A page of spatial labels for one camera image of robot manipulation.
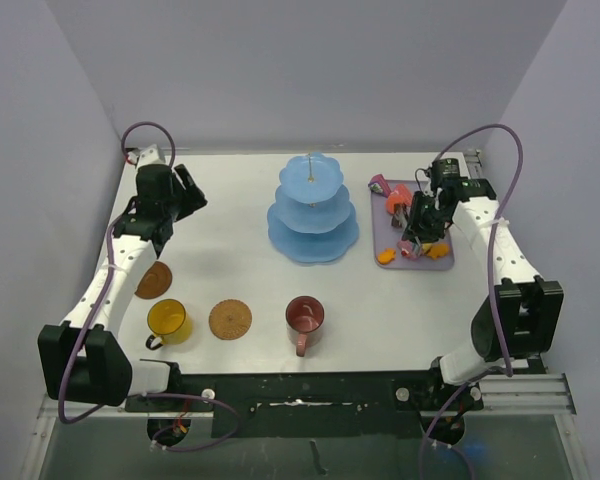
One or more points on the aluminium rail frame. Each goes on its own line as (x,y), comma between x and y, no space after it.
(522,394)

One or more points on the woven rattan coaster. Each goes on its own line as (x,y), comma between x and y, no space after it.
(230,319)

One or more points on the orange cookie left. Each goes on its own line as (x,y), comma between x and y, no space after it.
(386,257)

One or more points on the blue three-tier cake stand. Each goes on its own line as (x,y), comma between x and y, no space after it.
(312,220)

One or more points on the chocolate layered cake slice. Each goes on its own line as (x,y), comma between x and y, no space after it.
(399,219)

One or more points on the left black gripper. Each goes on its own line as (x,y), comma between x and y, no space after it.
(192,199)

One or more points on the pink patterned mug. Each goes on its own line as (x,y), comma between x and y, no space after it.
(304,316)

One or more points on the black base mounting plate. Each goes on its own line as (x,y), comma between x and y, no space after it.
(322,422)

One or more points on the purple serving tray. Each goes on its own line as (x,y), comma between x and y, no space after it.
(385,236)

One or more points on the orange cookie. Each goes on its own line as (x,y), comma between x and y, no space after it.
(386,257)
(437,251)

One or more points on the brown wooden coaster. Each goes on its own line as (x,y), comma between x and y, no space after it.
(156,281)

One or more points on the yellow enamel mug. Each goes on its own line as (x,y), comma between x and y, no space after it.
(169,324)

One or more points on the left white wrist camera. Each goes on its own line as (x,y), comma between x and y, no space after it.
(149,156)

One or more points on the purple cake slice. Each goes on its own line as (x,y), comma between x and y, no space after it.
(379,185)

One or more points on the pink strawberry cake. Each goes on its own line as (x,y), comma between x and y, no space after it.
(410,249)

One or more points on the orange cookie right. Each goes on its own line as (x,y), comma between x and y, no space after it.
(437,251)

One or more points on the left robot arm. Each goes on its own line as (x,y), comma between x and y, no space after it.
(82,360)

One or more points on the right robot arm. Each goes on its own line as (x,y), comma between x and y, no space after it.
(519,316)

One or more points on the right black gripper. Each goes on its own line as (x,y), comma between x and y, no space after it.
(418,231)

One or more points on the red pink macaron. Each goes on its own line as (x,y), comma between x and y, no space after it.
(399,195)

